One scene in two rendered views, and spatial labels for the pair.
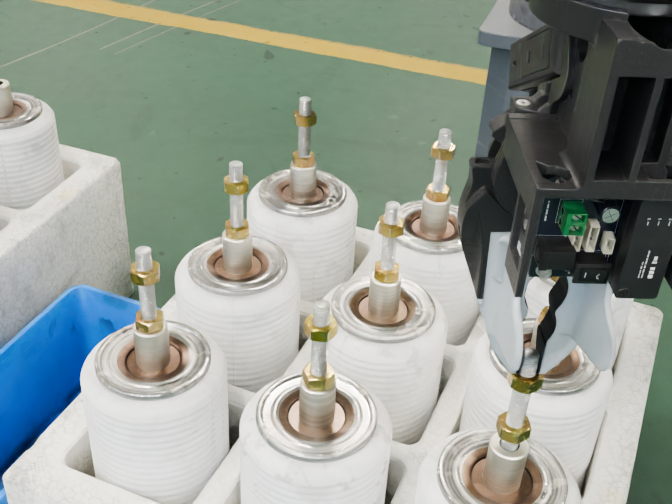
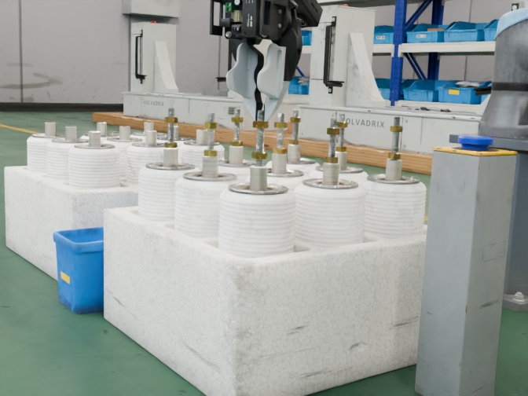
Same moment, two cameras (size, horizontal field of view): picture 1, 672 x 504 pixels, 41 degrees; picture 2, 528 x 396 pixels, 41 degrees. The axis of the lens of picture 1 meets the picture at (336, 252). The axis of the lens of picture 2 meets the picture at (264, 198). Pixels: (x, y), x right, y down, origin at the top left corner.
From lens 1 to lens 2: 0.74 m
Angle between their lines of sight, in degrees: 40
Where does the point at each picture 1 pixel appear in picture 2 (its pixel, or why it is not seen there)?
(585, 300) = (271, 75)
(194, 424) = (170, 185)
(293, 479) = (182, 185)
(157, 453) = (153, 196)
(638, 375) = (413, 239)
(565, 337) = (271, 100)
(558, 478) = (280, 191)
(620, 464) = (359, 247)
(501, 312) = (240, 79)
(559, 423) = (315, 199)
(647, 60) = not seen: outside the picture
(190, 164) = not seen: hidden behind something
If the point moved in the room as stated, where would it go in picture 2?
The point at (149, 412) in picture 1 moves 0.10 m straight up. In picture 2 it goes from (153, 172) to (154, 104)
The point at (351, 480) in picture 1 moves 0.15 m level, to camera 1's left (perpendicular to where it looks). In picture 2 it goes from (203, 188) to (122, 177)
